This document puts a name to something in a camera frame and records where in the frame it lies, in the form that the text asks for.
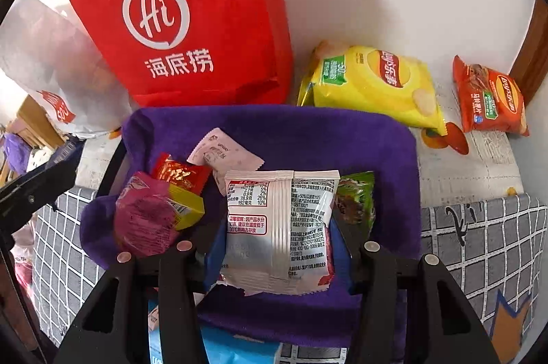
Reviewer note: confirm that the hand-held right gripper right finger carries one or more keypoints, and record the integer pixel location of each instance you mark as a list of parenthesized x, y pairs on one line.
[(344, 261)]

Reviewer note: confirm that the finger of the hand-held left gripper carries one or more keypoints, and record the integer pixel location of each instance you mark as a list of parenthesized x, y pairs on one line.
[(64, 156), (34, 192)]

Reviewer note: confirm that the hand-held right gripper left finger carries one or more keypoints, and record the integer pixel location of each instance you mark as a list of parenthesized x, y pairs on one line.
[(210, 270)]

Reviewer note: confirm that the green triangular snack packet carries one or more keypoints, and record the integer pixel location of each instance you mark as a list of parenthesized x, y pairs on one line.
[(355, 197)]

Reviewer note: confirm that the pink and silver snack packet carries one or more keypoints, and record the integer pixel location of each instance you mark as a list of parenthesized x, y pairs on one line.
[(278, 227)]

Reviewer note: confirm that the magenta and yellow snack packet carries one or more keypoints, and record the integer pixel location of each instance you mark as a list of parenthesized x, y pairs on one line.
[(145, 218)]

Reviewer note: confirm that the red snack packet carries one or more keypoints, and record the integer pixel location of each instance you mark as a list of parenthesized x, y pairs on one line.
[(180, 175)]

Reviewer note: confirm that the white and pink snack packet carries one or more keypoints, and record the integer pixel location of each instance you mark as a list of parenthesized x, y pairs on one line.
[(222, 154)]

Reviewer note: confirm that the wooden headboard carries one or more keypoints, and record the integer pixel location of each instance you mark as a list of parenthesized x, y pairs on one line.
[(38, 120)]

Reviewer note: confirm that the pink plastic bag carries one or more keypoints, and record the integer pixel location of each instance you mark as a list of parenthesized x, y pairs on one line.
[(23, 270)]

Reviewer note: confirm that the blue tissue box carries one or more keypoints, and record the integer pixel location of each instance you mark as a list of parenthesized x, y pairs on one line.
[(231, 351)]

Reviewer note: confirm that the white plastic shopping bag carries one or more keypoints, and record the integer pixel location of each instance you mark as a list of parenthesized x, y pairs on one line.
[(51, 60)]

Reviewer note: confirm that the purple towel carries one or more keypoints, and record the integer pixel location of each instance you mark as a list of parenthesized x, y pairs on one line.
[(278, 137)]

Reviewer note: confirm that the grey checkered blanket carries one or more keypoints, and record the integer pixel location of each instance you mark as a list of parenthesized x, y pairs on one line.
[(492, 252)]

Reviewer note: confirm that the yellow chip bag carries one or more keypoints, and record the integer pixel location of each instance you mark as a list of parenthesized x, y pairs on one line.
[(372, 90)]

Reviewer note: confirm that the red paper bag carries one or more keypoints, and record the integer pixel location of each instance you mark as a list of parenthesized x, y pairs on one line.
[(180, 4)]

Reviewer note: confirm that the orange chip bag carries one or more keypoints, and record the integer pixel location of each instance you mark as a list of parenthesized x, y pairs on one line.
[(492, 98)]

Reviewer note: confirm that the brown wooden door frame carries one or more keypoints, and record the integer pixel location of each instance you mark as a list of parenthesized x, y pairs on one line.
[(531, 56)]

